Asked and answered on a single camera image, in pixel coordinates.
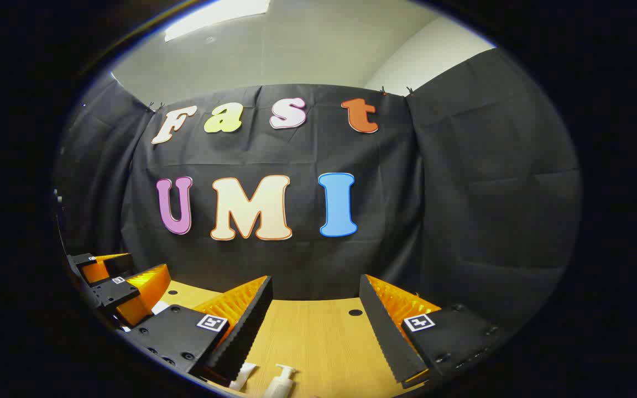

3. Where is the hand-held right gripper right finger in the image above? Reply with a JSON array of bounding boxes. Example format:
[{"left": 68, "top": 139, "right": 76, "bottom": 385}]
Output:
[{"left": 359, "top": 274, "right": 510, "bottom": 389}]

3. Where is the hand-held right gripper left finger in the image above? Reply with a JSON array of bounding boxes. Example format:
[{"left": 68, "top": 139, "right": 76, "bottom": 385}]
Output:
[{"left": 125, "top": 275, "right": 274, "bottom": 385}]

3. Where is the white skin care tube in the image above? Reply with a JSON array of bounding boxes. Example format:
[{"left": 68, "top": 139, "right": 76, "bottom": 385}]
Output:
[{"left": 229, "top": 362, "right": 258, "bottom": 391}]

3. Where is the white pump bottle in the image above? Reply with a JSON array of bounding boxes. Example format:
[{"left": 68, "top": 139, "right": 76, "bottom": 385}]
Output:
[{"left": 263, "top": 364, "right": 299, "bottom": 398}]

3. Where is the black backdrop cloth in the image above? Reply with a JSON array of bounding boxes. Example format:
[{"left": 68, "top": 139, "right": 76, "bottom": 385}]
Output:
[{"left": 55, "top": 49, "right": 582, "bottom": 343}]

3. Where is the ceiling light panel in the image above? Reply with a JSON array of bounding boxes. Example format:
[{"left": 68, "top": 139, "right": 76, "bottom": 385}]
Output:
[{"left": 164, "top": 0, "right": 271, "bottom": 43}]

